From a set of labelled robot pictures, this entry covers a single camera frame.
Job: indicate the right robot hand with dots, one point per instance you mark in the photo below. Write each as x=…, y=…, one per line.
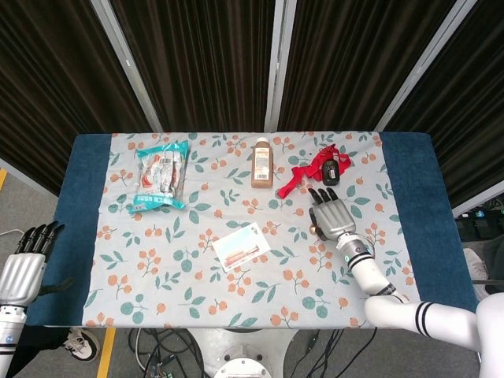
x=334, y=216

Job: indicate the teal snack bag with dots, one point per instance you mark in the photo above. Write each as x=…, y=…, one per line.
x=161, y=177

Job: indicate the blue table cover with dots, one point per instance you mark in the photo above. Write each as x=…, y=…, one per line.
x=78, y=204

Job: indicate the palace photo postcard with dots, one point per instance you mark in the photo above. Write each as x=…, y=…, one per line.
x=241, y=247

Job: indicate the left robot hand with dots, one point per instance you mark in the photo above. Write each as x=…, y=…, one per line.
x=23, y=267

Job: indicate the brown drink bottle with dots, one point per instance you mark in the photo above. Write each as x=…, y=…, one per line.
x=261, y=167

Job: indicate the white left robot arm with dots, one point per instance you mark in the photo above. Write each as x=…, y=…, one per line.
x=10, y=327

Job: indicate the dark brown curtain panel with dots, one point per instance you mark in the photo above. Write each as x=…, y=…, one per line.
x=472, y=118
x=59, y=86
x=197, y=63
x=354, y=63

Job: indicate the black box device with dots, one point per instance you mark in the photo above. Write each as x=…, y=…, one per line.
x=330, y=172

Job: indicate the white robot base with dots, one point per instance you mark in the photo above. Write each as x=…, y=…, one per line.
x=240, y=350

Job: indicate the floral print tablecloth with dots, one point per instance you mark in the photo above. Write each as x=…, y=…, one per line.
x=252, y=283

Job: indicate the white black sneaker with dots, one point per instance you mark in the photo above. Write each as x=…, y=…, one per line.
x=80, y=346

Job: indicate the white frame post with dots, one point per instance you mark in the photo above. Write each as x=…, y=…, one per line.
x=425, y=67
x=279, y=67
x=126, y=67

